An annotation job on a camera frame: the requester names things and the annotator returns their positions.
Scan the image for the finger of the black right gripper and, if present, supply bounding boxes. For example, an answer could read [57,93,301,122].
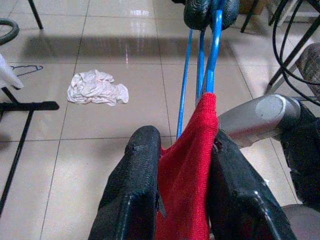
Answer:
[183,0,213,31]
[219,0,241,30]

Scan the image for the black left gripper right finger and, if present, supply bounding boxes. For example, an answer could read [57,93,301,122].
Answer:
[206,129,298,240]

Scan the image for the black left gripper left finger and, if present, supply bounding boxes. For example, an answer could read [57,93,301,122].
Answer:
[87,125,167,240]

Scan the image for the blue plastic hanger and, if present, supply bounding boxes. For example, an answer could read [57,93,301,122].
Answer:
[176,9,223,141]

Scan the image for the red knitted sweater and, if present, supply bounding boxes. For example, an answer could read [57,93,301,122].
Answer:
[154,92,220,240]

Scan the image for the silver robot left leg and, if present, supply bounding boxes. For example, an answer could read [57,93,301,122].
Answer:
[217,93,320,240]

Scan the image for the dark speckled fabric chair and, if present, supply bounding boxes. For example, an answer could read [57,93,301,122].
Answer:
[296,42,320,93]

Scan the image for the crumpled white cloth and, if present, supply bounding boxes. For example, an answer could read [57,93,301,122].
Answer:
[66,69,130,107]

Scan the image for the white garment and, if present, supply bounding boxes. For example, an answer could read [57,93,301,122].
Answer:
[0,53,25,90]

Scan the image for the thin black cable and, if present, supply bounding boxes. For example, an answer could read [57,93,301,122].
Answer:
[271,0,320,107]

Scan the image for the thin blue wire hanger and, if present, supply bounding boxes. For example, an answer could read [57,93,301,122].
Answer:
[9,64,44,77]

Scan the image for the dark vacuum hose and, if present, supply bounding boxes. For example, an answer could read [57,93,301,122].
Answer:
[0,18,20,46]

